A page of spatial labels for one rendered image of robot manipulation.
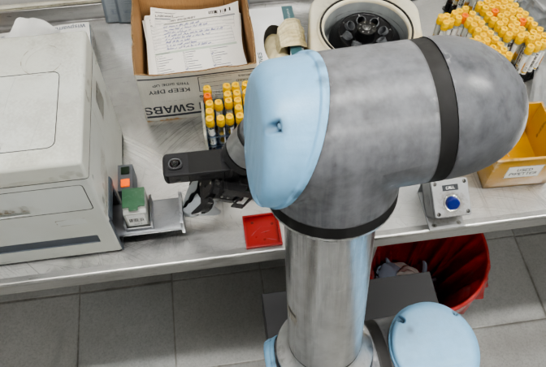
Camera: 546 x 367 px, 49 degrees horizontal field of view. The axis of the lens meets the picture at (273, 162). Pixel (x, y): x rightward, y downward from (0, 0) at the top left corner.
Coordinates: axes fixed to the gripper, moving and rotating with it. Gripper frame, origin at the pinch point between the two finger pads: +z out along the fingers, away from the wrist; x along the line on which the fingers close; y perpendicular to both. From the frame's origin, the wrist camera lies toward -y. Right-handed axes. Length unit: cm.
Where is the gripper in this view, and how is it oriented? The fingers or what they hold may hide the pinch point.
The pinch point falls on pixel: (184, 209)
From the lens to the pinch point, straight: 112.3
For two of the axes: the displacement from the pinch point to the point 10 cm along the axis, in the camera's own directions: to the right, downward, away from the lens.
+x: -1.4, -8.3, 5.4
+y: 8.5, 1.8, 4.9
